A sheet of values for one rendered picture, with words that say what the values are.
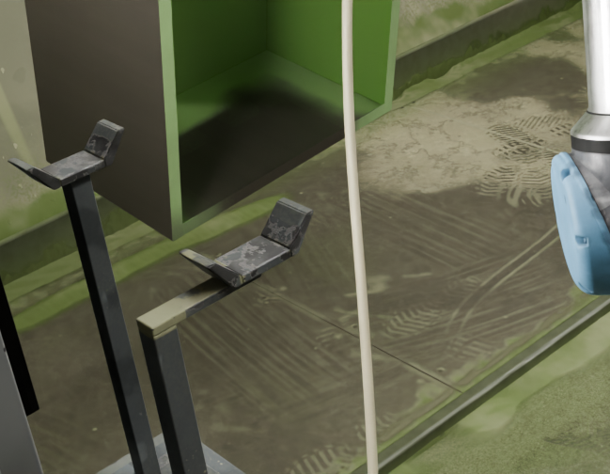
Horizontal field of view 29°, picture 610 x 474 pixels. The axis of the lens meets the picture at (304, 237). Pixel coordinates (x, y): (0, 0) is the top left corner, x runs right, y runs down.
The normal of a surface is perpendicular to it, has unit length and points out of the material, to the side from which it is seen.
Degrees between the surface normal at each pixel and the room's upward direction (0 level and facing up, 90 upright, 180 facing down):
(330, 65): 90
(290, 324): 0
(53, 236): 91
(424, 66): 90
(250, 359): 0
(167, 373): 90
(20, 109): 57
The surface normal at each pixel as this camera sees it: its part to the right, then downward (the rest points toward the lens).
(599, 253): -0.11, 0.42
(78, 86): -0.67, 0.44
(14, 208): 0.48, -0.22
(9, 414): 0.65, 0.30
